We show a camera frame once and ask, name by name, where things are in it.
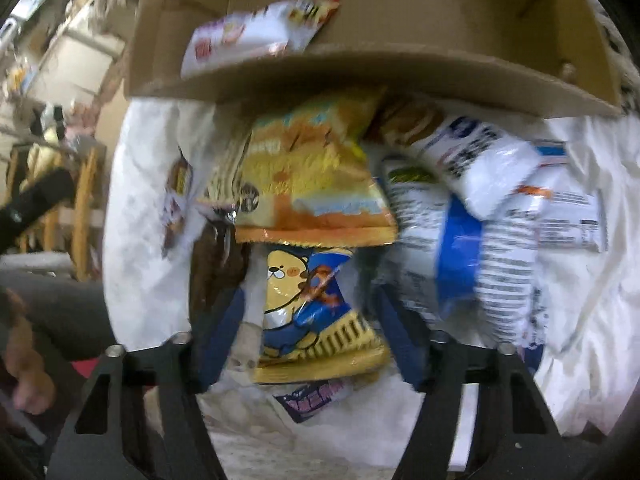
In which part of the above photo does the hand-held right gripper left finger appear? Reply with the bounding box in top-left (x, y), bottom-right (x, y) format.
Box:
top-left (45, 287), bottom-right (247, 480)

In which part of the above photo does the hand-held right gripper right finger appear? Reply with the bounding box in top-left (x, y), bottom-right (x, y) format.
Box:
top-left (375, 285), bottom-right (596, 480)

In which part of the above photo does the dark brown snack packet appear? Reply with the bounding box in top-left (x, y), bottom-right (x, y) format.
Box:
top-left (189, 210), bottom-right (251, 341)

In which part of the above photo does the yellow blue bear snack packet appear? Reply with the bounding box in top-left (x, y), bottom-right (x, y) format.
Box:
top-left (251, 245), bottom-right (392, 385)

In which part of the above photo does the large white blue snack packet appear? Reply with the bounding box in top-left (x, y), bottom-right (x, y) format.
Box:
top-left (377, 155), bottom-right (546, 361)

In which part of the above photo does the small brown white snack packet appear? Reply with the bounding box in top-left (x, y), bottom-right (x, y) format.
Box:
top-left (160, 157), bottom-right (196, 258)

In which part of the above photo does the tan patterned snack packet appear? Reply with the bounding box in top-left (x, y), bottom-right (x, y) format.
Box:
top-left (200, 115), bottom-right (256, 211)

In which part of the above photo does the orange yellow snack packet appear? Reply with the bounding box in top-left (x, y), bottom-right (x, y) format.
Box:
top-left (235, 87), bottom-right (398, 248)

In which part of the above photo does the white bread picture snack packet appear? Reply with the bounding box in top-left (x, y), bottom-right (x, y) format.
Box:
top-left (367, 100), bottom-right (543, 221)

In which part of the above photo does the white red snack packet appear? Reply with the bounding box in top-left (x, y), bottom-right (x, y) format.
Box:
top-left (180, 0), bottom-right (342, 78)

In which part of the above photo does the brown cardboard box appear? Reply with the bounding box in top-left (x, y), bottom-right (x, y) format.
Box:
top-left (124, 0), bottom-right (623, 120)

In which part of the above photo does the person's left hand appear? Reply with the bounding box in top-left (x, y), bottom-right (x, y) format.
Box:
top-left (0, 290), bottom-right (56, 416)

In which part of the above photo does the white bear print bedsheet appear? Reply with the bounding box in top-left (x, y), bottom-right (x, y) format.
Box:
top-left (102, 95), bottom-right (640, 471)

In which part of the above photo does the wooden rack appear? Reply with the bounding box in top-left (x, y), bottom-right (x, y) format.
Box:
top-left (5, 142), bottom-right (101, 281)

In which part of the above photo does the black grey chair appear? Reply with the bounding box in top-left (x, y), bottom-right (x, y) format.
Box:
top-left (0, 167), bottom-right (118, 361)

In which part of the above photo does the white cabinet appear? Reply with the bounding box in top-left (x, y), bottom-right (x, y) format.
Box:
top-left (37, 25), bottom-right (126, 106)

